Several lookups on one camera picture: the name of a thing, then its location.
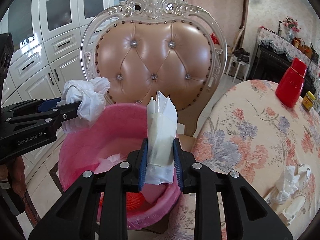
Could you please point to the vase of pink flowers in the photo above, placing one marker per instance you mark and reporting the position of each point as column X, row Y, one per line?
column 292, row 27

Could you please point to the white tufted beige chair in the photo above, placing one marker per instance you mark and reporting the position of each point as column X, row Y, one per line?
column 155, row 57

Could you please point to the black handbag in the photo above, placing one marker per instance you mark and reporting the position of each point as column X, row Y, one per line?
column 315, row 53

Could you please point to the crumpled white tissue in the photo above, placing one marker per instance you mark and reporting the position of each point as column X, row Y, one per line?
column 111, row 160

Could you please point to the white wrapper yellow-green print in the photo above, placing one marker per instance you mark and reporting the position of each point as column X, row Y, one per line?
column 296, row 211

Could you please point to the orange foam fruit net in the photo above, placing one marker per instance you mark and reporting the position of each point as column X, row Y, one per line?
column 135, row 200

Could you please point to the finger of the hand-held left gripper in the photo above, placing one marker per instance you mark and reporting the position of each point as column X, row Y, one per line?
column 50, row 103
column 67, row 113

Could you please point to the red bag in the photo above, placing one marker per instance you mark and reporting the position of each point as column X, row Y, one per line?
column 215, row 38

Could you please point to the person's left hand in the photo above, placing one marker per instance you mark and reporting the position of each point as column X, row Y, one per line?
column 16, row 177

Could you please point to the brown basket handbag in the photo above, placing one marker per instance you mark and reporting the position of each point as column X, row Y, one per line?
column 299, row 44

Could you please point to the yellow-lidded glass jar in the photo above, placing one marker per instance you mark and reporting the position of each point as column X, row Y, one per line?
column 308, row 101

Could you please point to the white translucent plastic wrapper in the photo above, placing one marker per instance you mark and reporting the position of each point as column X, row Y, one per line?
column 161, row 135

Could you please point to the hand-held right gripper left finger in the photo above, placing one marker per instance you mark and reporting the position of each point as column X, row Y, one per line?
column 142, row 167

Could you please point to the dark stand on piano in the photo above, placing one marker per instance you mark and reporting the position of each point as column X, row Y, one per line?
column 279, row 27

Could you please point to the red thermos flask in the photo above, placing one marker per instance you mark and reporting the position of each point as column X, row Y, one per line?
column 291, row 82

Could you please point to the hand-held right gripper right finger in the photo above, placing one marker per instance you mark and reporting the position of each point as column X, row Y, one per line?
column 178, row 167

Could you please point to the white paper bag black print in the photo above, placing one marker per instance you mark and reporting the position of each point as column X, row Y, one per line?
column 292, row 182

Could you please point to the black piano with lace cover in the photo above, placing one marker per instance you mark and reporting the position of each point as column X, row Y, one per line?
column 275, row 60

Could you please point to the white plastic bag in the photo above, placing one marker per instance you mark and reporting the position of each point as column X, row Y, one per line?
column 87, row 97

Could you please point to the pink plastic bin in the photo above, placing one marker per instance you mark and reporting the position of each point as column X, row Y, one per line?
column 82, row 150

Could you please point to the white glass-door cabinet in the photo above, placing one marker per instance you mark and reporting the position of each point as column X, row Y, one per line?
column 50, row 42

